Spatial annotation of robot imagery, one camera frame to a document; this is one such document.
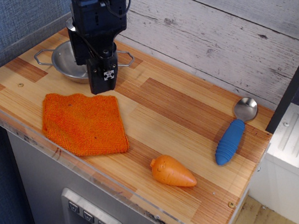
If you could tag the blue handled metal spoon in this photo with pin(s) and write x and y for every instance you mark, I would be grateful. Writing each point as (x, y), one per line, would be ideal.
(245, 110)

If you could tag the clear acrylic table edge guard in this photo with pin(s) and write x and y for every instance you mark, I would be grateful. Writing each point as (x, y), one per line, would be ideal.
(219, 189)

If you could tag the orange knitted cloth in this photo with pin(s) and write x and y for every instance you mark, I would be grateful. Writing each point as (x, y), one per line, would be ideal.
(84, 126)

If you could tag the silver toy fridge cabinet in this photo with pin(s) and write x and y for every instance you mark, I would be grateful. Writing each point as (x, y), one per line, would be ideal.
(63, 189)

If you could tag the silver pot with wire handles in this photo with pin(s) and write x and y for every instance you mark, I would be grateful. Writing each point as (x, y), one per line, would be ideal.
(63, 60)

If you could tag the orange toy carrot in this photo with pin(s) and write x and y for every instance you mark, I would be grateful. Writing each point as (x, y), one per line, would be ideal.
(167, 170)

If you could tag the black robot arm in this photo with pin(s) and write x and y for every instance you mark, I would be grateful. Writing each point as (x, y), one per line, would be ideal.
(92, 29)

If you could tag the white toy sink unit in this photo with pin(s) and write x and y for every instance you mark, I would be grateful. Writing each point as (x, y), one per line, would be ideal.
(276, 182)

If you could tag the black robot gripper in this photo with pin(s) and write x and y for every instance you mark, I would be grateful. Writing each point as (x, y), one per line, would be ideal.
(97, 23)

